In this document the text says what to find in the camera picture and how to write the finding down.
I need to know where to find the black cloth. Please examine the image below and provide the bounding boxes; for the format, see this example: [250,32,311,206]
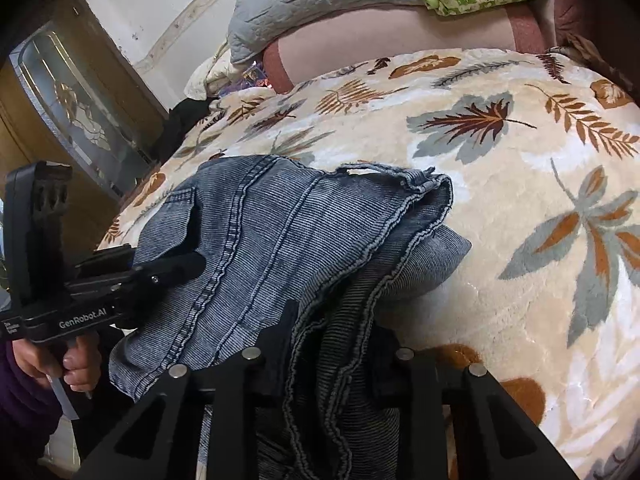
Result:
[154,96,222,167]

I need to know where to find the grey quilted pillow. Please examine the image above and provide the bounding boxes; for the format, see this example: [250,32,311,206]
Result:
[227,0,422,66]

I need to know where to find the pink bed sheet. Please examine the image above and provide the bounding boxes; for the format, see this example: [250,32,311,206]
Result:
[262,4,547,95]

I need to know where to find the blue-grey ribbed pants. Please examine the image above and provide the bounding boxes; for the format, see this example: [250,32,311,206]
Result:
[107,154,473,480]

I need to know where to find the white crumpled cloth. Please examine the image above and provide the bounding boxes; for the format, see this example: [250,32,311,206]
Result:
[187,44,242,102]

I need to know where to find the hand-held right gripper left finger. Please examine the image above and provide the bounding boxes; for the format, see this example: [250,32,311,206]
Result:
[87,300,301,480]

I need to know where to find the person's left forearm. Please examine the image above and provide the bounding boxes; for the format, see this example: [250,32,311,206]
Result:
[0,345,63,480]

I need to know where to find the person's left hand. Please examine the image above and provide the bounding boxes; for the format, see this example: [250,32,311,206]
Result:
[10,331,103,402]

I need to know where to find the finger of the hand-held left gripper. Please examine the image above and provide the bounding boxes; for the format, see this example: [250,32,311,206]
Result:
[134,251,207,294]

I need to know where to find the brown quilted cushion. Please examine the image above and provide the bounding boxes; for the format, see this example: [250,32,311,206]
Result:
[530,0,640,68]

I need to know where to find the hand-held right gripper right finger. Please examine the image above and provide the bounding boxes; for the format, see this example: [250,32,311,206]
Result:
[370,322,581,480]

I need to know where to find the cream leaf-print blanket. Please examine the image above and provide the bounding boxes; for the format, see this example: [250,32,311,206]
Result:
[95,47,640,480]

